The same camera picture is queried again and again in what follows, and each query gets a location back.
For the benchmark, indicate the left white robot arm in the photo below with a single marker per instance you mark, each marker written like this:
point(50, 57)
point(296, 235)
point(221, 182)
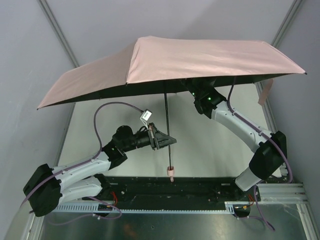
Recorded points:
point(48, 187)

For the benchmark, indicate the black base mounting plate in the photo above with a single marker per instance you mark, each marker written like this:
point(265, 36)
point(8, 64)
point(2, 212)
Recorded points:
point(183, 194)

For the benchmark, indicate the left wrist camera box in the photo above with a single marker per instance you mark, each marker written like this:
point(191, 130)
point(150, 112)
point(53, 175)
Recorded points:
point(146, 115)

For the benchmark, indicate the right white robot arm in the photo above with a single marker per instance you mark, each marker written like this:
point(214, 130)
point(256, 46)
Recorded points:
point(269, 149)

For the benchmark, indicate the pink folding umbrella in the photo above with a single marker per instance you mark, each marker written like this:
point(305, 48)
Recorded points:
point(154, 65)

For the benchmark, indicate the aluminium frame rail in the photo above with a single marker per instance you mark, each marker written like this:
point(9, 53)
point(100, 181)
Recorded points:
point(276, 190)

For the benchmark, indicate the left aluminium frame post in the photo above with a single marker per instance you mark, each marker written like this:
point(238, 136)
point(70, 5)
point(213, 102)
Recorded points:
point(49, 14)

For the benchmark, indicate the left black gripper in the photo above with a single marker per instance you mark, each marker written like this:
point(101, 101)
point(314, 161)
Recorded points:
point(154, 136)

